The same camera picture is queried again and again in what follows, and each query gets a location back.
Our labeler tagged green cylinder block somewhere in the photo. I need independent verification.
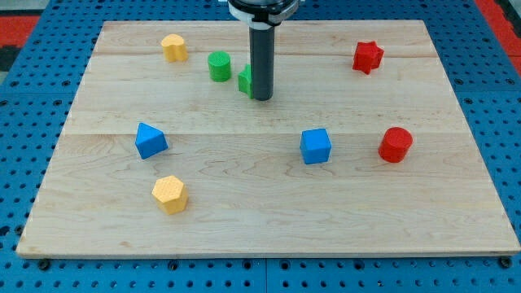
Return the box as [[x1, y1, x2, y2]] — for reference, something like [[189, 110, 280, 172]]
[[208, 50, 231, 82]]

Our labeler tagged red cylinder block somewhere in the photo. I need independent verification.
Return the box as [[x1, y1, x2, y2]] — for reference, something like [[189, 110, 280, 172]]
[[378, 127, 414, 163]]

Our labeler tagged yellow hexagon block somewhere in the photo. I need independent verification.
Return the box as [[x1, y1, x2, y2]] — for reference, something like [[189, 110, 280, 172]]
[[151, 176, 188, 215]]

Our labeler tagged blue triangle block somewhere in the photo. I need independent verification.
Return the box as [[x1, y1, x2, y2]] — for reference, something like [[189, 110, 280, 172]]
[[134, 122, 169, 160]]

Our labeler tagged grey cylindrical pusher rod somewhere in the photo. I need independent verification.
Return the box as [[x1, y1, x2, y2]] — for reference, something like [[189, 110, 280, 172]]
[[249, 27, 274, 101]]

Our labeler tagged red star block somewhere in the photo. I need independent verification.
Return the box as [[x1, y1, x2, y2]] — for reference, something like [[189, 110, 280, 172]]
[[352, 41, 384, 75]]

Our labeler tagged green star block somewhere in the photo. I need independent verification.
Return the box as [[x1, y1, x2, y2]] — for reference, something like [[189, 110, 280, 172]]
[[238, 63, 253, 99]]

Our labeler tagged wooden board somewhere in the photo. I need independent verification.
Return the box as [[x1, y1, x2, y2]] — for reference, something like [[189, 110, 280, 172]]
[[17, 20, 520, 260]]

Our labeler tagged blue cube block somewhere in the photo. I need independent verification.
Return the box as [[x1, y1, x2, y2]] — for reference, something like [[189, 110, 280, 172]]
[[300, 129, 331, 164]]

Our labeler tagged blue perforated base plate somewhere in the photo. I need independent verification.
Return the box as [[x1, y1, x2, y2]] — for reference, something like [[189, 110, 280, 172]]
[[1, 0, 520, 292]]

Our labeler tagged yellow heart block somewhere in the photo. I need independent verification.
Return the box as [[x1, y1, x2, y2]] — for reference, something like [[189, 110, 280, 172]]
[[160, 34, 189, 62]]

